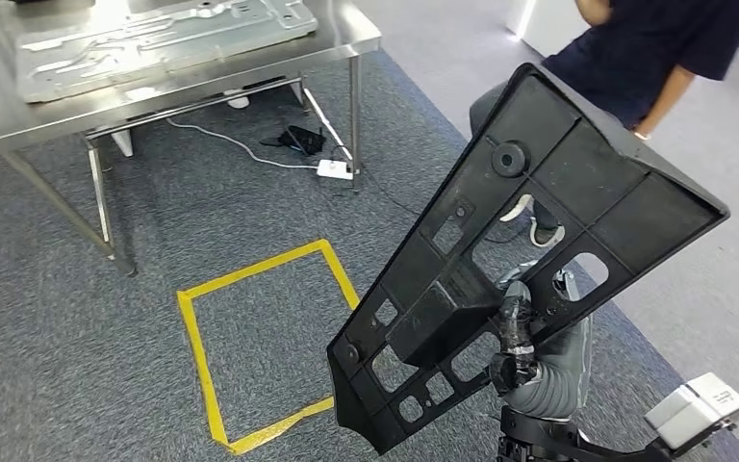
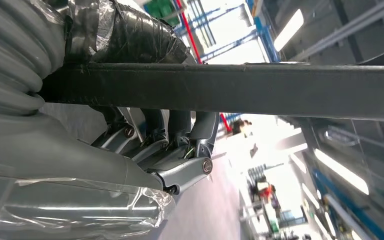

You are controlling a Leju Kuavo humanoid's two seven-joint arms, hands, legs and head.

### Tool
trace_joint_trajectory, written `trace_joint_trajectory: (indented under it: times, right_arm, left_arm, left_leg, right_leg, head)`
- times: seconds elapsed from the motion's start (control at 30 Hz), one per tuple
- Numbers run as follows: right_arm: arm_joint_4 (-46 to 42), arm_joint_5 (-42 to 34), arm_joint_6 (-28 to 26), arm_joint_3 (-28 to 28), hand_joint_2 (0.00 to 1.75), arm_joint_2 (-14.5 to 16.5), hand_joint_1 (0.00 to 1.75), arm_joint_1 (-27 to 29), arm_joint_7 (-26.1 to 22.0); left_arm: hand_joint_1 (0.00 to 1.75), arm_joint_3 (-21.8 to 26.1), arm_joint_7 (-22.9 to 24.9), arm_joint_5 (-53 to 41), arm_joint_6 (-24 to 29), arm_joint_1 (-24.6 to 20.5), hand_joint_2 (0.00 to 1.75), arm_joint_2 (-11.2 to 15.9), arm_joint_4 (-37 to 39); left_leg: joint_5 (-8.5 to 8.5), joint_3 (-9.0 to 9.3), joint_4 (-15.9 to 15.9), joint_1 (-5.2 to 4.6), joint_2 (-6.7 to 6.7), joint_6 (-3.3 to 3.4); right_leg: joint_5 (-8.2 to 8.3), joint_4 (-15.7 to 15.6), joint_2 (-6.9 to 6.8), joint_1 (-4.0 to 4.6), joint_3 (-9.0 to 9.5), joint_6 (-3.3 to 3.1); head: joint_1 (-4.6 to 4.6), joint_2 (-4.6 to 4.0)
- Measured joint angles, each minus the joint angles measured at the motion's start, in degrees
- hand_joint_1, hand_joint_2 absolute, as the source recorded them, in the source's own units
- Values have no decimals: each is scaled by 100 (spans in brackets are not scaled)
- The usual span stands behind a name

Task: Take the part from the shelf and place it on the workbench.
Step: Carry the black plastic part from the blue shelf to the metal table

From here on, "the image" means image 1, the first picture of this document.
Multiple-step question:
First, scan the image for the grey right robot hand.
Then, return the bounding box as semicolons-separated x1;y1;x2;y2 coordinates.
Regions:
489;279;595;397

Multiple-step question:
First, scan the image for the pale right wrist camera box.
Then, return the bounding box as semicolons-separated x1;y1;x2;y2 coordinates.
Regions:
645;372;739;452

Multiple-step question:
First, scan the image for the white power strip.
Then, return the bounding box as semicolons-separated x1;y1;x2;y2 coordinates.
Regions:
316;159;354;182

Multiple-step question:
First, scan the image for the white power cable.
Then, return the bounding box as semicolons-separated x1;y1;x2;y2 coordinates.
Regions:
165;117;319;171

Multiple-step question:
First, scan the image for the black plastic panel part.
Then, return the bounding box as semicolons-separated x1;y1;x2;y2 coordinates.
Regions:
326;62;731;455

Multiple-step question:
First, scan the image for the person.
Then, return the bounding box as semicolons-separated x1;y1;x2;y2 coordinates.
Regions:
469;0;739;250

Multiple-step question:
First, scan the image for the black electronic device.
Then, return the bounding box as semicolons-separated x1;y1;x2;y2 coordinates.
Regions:
259;124;328;157

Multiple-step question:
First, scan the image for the stamped grey metal plate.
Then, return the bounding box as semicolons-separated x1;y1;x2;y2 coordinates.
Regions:
15;0;319;105

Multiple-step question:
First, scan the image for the stainless steel workbench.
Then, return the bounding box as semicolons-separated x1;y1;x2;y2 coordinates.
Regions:
0;0;384;278

